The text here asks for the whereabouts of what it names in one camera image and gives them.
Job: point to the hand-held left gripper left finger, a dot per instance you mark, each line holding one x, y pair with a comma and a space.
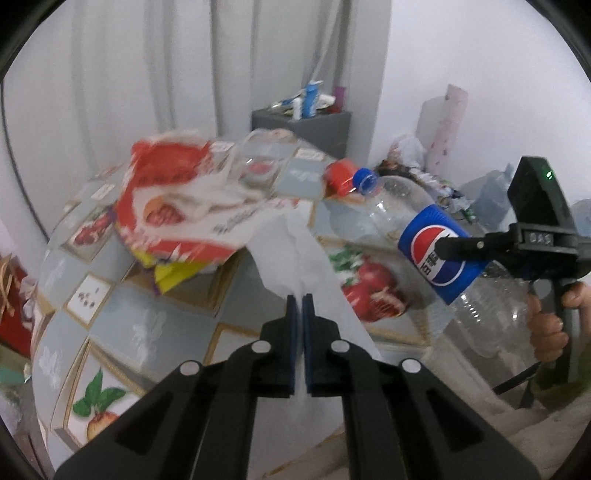
291, 341

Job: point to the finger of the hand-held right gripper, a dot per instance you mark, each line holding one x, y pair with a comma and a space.
466, 250

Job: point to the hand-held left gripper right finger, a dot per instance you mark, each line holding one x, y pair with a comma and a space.
308, 341

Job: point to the clear bottle with blue label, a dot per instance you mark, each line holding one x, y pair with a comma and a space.
443, 281

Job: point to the white tissue paper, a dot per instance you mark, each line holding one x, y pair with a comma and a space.
295, 258

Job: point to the person's right forearm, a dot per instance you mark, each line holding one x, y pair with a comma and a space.
551, 398

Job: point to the person's right hand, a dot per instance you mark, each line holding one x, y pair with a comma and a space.
547, 337

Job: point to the large water jug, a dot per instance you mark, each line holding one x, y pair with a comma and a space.
485, 194

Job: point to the red bottle cap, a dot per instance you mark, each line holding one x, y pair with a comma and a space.
339, 177

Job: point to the grey cabinet box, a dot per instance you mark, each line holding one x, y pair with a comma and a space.
318, 131

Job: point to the clear plastic container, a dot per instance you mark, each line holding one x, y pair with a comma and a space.
258, 152

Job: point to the purple cup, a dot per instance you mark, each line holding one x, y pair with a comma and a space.
340, 98

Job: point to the white small jar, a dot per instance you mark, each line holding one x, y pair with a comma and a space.
327, 100

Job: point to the red white plastic bag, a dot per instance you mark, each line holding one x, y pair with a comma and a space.
184, 161

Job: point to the blue lotion bottle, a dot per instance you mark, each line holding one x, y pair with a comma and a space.
312, 99

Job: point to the small white bottle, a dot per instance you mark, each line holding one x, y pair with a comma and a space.
297, 108

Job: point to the white curtain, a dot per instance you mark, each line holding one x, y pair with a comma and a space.
184, 55

